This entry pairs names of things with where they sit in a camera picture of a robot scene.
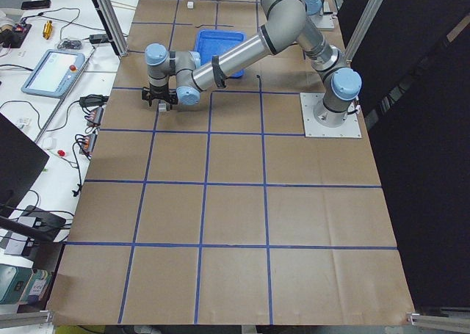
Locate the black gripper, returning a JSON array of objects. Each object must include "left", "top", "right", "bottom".
[{"left": 141, "top": 86, "right": 178, "bottom": 110}]

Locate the blue plastic tray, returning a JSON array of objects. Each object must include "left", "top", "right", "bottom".
[{"left": 193, "top": 29, "right": 246, "bottom": 67}]

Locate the black power adapter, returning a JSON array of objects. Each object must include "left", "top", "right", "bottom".
[{"left": 89, "top": 34, "right": 109, "bottom": 44}]

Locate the teach pendant tablet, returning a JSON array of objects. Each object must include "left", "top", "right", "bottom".
[{"left": 21, "top": 49, "right": 85, "bottom": 98}]

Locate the brown paper mat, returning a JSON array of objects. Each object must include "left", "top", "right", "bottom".
[{"left": 48, "top": 0, "right": 413, "bottom": 326}]

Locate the gold metal cylinder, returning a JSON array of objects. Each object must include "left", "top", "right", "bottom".
[{"left": 43, "top": 21, "right": 53, "bottom": 40}]

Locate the black monitor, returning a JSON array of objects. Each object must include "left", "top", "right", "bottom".
[{"left": 0, "top": 115, "right": 49, "bottom": 217}]

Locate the black smartphone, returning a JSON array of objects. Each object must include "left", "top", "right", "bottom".
[{"left": 21, "top": 0, "right": 51, "bottom": 10}]

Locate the aluminium frame post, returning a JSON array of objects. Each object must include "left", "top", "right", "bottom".
[
  {"left": 344, "top": 0, "right": 383, "bottom": 63},
  {"left": 91, "top": 0, "right": 129, "bottom": 57}
]

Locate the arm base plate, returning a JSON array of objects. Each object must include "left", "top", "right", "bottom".
[
  {"left": 309, "top": 13, "right": 335, "bottom": 31},
  {"left": 300, "top": 92, "right": 362, "bottom": 139}
]

